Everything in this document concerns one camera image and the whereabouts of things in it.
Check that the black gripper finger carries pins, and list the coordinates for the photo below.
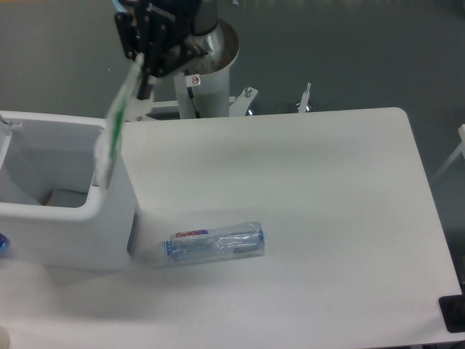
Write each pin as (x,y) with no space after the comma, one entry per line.
(167,48)
(131,24)

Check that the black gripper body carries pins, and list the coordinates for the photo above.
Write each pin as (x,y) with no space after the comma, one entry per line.
(177,16)

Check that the clear plastic bag with labels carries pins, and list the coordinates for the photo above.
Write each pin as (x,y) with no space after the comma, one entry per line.
(106,146)

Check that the clear crushed water bottle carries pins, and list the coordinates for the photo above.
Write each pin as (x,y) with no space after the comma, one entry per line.
(233,242)

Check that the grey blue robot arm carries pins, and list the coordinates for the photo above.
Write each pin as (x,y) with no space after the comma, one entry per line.
(205,21)

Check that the white open trash can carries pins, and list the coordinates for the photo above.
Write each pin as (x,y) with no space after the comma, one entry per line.
(52,211)

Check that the black device at table corner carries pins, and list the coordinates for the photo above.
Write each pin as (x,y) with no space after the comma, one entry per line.
(452,309)

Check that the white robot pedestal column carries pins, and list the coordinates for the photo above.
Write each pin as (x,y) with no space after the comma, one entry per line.
(203,91)

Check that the white pedestal base frame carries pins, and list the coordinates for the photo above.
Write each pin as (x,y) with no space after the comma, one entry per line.
(241,105)

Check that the white frame at right edge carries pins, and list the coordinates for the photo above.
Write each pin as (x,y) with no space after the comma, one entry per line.
(456,153)

